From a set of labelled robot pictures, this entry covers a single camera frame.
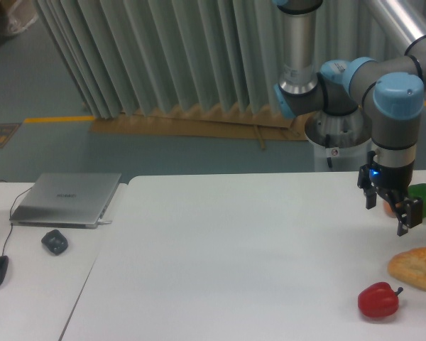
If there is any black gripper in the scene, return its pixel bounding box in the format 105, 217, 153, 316
357, 151, 423, 237

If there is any yellow bell pepper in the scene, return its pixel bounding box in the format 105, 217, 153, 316
383, 201, 395, 218

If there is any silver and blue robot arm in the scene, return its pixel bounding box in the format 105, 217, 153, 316
274, 1, 426, 236

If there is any red bell pepper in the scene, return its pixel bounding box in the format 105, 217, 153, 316
357, 282, 403, 318

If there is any flat bread loaf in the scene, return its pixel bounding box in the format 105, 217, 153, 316
387, 247, 426, 291

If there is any brown cardboard sheet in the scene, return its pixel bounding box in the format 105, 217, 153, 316
90, 104, 310, 150

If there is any grey-green pleated curtain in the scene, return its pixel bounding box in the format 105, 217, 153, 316
33, 0, 409, 120

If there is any silver closed laptop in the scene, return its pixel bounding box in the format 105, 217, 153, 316
10, 173, 121, 228

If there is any black earbuds case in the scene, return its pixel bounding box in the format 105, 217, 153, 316
41, 229, 69, 256

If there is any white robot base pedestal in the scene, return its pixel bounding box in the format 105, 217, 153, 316
305, 108, 371, 172

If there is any black mouse cable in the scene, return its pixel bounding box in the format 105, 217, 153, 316
0, 180, 33, 257

